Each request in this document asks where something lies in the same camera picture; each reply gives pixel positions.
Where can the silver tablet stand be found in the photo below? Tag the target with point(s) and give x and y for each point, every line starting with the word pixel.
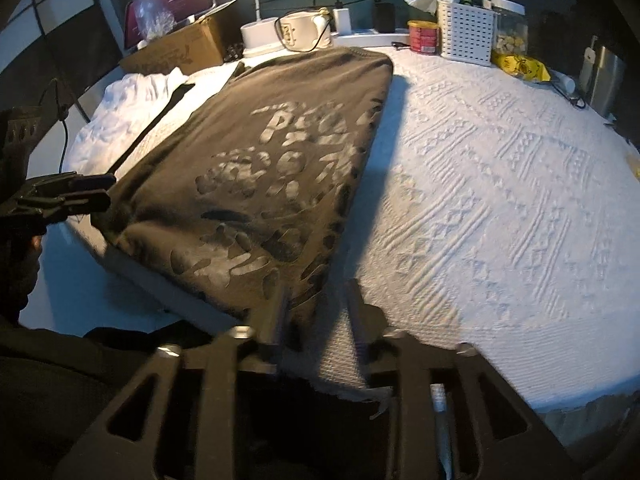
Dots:
pixel 220 8

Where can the person's dark clothing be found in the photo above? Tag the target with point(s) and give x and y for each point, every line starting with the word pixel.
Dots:
pixel 75 370

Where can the small white bottle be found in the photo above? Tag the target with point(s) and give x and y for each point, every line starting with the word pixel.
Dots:
pixel 562 81

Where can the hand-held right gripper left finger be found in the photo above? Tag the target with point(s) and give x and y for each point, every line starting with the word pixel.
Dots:
pixel 272 330

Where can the white power strip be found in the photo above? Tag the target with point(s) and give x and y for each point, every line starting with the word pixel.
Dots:
pixel 370 39

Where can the white perforated basket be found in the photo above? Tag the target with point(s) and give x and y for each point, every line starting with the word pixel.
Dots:
pixel 465 35

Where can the glass jar with white lid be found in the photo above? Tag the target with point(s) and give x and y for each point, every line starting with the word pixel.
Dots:
pixel 512 30

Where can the black cloth strip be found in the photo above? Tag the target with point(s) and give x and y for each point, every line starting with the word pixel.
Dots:
pixel 160 112

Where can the white desk lamp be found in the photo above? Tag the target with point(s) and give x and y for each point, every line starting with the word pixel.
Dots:
pixel 257 35

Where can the cardboard box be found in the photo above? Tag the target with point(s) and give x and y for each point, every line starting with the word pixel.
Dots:
pixel 190 46

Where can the yellow snack packet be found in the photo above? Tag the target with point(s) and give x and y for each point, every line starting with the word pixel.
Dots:
pixel 522 67

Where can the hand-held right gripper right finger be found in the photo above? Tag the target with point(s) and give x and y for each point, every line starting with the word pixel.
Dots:
pixel 362 330

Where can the red tin can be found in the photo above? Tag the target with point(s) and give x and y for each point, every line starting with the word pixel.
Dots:
pixel 423 37

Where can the steel thermos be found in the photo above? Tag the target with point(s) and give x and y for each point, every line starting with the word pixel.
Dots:
pixel 607 80

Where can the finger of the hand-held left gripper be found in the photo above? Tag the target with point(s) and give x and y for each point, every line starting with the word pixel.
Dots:
pixel 75 182
pixel 70 205

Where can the white printed mug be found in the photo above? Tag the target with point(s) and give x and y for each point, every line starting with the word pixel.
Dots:
pixel 300 32

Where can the clear plastic bag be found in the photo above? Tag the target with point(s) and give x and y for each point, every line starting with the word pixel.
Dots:
pixel 150 15

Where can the black charger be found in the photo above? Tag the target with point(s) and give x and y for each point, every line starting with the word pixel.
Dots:
pixel 384 17

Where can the white charger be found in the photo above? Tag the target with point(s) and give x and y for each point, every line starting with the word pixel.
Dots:
pixel 341 20

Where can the brown printed t-shirt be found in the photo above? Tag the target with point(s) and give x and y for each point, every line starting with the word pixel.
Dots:
pixel 250 160

